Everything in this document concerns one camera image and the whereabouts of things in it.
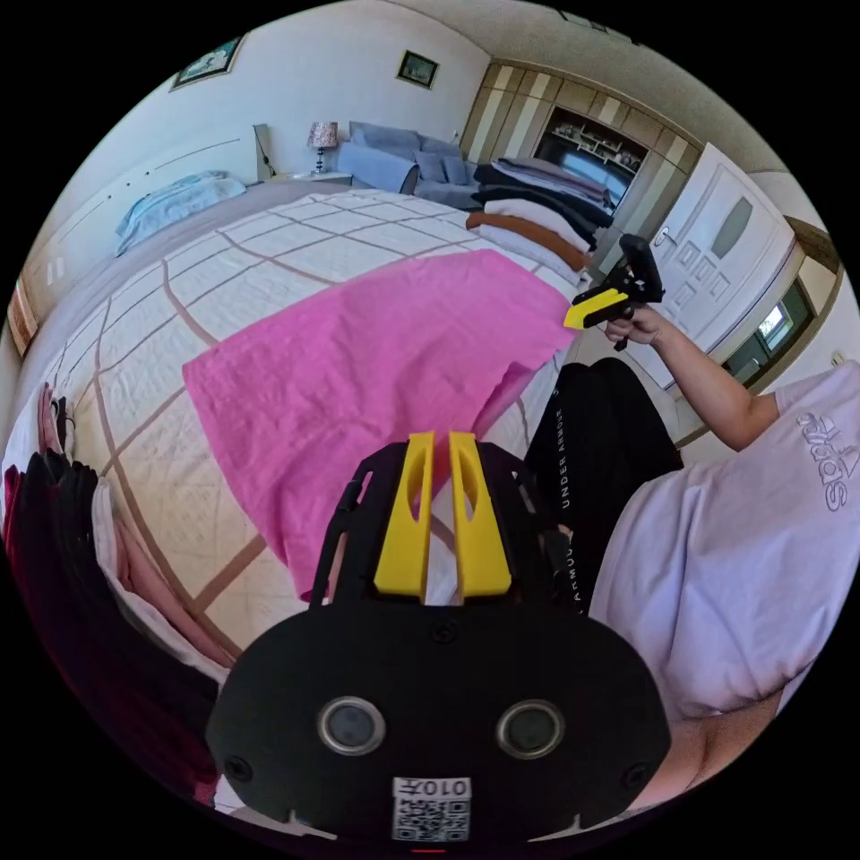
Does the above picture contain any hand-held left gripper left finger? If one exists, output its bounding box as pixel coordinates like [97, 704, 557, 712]
[373, 432, 436, 598]

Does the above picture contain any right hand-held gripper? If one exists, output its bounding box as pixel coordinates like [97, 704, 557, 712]
[563, 233, 667, 353]

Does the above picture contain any person's left forearm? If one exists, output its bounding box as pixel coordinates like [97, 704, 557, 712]
[631, 709, 764, 811]

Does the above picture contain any wall cupboard with shelves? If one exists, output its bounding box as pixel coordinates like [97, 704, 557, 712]
[462, 58, 704, 224]

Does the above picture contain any pink short sleeve shirt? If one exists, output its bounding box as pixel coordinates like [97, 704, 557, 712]
[182, 249, 581, 605]

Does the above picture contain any table lamp with patterned shade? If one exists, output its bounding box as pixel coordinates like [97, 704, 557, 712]
[305, 120, 340, 178]

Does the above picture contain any white panelled door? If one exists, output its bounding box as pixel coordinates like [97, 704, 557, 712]
[590, 142, 798, 392]

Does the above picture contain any person's body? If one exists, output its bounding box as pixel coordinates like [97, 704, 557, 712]
[523, 357, 860, 726]

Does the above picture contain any pile of folded clothes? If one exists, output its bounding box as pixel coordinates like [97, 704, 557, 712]
[464, 155, 616, 288]

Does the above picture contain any person's right forearm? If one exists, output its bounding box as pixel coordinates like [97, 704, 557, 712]
[649, 327, 782, 453]

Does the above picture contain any small framed wall picture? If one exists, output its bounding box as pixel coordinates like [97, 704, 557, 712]
[394, 49, 442, 90]

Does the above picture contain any large framed wall picture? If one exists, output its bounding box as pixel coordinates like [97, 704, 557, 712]
[168, 34, 245, 92]

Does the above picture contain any person's right hand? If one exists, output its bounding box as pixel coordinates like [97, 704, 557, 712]
[602, 306, 667, 350]

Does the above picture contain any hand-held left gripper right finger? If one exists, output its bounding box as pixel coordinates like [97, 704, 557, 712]
[448, 431, 513, 600]

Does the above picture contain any window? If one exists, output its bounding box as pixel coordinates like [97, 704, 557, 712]
[721, 278, 818, 392]

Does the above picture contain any grey sofa with cushions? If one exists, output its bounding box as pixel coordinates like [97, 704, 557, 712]
[335, 120, 482, 211]

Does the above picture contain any pile of dark clothes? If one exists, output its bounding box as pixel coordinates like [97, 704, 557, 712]
[0, 378, 234, 811]

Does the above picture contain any light blue pillow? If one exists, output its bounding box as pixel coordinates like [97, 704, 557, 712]
[115, 169, 249, 259]

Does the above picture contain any bed with checked quilt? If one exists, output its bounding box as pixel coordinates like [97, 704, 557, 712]
[12, 176, 594, 675]

